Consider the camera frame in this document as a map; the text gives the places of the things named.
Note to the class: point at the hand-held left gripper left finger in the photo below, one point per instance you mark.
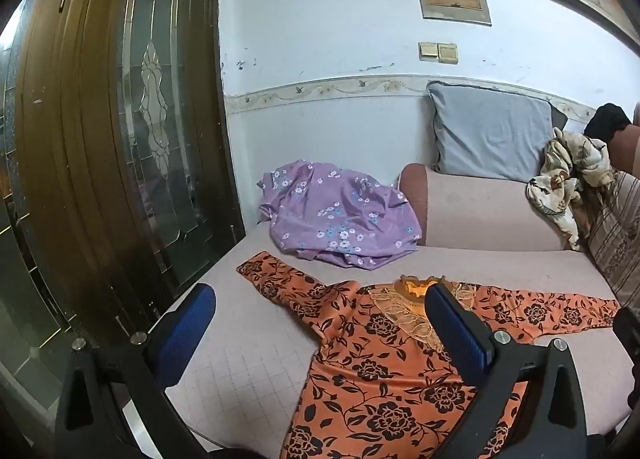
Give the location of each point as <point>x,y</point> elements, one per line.
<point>182,334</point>

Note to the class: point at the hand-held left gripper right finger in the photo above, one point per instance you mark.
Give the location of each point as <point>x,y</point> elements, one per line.
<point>457,334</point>

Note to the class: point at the orange black floral shirt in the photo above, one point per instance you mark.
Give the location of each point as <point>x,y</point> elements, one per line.
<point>370,389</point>

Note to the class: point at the striped brown cushion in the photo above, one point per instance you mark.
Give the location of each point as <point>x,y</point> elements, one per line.
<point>615,239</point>

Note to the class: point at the purple floral cloth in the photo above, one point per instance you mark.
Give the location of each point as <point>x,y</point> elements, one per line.
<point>340,209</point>

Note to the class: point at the cream floral cloth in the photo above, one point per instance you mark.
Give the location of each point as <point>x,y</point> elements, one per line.
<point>555,184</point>

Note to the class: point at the grey pillow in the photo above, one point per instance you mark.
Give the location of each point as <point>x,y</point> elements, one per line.
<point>490,134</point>

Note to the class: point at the black cloth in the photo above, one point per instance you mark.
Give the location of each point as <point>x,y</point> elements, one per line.
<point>607,121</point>

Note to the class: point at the wooden door with glass panel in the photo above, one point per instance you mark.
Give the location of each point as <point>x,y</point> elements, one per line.
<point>75,139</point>

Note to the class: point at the beige wall switch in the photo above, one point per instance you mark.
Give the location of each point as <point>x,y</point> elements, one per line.
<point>428,51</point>
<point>447,53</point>

